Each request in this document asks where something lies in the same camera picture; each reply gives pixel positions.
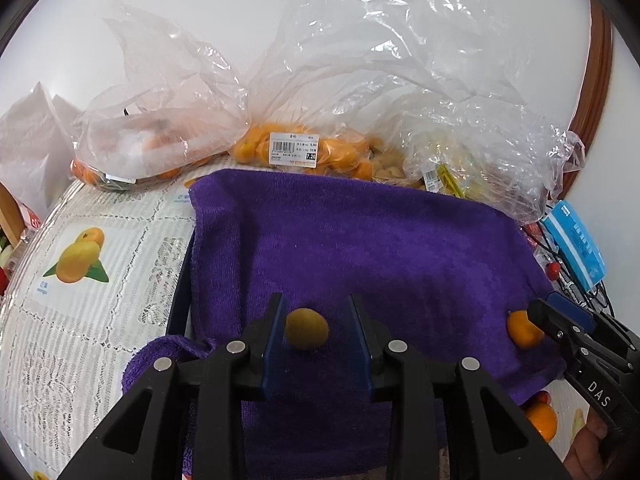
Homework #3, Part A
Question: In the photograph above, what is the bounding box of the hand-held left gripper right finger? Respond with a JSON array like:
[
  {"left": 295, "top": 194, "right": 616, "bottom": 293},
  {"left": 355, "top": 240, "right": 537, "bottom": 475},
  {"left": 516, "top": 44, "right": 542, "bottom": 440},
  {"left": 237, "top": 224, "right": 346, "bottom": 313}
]
[{"left": 347, "top": 293, "right": 576, "bottom": 480}]

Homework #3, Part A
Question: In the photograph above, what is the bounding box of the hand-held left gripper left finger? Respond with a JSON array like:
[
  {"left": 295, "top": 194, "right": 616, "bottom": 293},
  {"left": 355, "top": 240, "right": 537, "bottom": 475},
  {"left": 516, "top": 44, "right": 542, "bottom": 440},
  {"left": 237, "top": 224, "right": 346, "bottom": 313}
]
[{"left": 57, "top": 292, "right": 287, "bottom": 480}]

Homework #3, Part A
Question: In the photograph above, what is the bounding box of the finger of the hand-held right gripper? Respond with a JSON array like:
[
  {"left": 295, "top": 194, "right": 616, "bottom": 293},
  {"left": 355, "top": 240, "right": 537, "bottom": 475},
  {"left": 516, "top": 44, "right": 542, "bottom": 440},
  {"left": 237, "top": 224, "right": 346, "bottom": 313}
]
[
  {"left": 528, "top": 300, "right": 587, "bottom": 356},
  {"left": 546, "top": 293, "right": 598, "bottom": 335}
]

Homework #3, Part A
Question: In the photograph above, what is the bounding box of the orange mandarin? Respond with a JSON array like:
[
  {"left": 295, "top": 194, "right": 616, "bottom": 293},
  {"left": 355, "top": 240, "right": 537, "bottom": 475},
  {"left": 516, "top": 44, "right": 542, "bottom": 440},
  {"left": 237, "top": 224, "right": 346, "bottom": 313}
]
[
  {"left": 506, "top": 310, "right": 546, "bottom": 350},
  {"left": 524, "top": 401, "right": 558, "bottom": 443}
]

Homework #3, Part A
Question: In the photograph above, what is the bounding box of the yellow-green small fruit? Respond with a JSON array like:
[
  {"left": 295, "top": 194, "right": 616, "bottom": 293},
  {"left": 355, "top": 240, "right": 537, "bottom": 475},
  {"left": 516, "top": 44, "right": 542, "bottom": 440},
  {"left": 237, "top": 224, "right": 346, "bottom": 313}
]
[{"left": 284, "top": 308, "right": 330, "bottom": 351}]

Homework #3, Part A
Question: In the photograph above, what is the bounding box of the bag of red fruits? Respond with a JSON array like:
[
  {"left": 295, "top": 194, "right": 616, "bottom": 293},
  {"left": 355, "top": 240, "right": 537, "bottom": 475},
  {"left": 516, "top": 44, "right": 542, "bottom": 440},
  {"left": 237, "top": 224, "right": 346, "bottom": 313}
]
[{"left": 522, "top": 222, "right": 547, "bottom": 252}]

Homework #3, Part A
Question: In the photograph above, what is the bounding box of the person's right hand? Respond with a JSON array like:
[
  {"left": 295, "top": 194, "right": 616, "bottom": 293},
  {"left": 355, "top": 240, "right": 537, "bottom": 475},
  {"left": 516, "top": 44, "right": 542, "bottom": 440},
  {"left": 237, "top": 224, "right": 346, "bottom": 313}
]
[{"left": 562, "top": 405, "right": 618, "bottom": 480}]

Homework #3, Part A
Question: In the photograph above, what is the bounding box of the blue tissue pack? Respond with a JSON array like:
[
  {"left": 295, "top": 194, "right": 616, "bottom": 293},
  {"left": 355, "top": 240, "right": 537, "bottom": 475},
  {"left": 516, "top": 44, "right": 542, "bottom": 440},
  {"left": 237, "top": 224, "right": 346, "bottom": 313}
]
[{"left": 542, "top": 200, "right": 606, "bottom": 291}]

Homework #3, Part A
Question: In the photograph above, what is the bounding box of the purple towel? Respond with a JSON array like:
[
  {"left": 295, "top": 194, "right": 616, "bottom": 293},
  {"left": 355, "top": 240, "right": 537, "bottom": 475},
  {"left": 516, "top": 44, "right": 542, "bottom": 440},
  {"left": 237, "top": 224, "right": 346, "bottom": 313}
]
[{"left": 122, "top": 168, "right": 568, "bottom": 480}]

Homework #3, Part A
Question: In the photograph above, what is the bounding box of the clear bag of yellow fruit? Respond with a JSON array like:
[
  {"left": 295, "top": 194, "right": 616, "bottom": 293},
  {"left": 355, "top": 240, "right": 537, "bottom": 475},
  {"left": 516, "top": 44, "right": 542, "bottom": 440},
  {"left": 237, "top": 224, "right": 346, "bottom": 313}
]
[{"left": 370, "top": 0, "right": 586, "bottom": 226}]

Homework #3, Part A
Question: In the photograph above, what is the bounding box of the clear bag of kumquats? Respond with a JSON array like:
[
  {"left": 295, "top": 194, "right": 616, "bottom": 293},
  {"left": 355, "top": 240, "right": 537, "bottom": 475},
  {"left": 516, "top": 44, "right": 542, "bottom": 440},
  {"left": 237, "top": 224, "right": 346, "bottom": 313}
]
[{"left": 227, "top": 0, "right": 401, "bottom": 183}]

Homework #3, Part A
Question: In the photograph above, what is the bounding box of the clear bag of mandarins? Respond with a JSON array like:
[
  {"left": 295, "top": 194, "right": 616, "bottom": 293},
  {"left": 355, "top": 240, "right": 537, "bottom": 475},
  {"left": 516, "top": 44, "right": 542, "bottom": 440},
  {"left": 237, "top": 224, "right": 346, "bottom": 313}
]
[{"left": 70, "top": 2, "right": 253, "bottom": 193}]

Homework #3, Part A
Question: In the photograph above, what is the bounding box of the wooden chair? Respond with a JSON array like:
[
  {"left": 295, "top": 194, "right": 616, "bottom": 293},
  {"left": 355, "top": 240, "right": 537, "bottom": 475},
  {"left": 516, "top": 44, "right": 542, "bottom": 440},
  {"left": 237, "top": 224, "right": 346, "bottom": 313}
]
[{"left": 0, "top": 182, "right": 28, "bottom": 246}]

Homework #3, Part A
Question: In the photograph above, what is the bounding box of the white plastic bag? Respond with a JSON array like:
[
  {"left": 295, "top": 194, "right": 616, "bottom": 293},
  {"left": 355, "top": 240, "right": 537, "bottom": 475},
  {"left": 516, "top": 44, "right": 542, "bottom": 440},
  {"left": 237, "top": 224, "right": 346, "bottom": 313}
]
[{"left": 0, "top": 82, "right": 83, "bottom": 221}]

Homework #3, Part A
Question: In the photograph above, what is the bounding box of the black cable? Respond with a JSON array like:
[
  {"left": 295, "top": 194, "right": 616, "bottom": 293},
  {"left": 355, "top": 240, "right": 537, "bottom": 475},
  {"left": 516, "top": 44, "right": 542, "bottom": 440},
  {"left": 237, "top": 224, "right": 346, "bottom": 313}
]
[{"left": 520, "top": 200, "right": 616, "bottom": 321}]

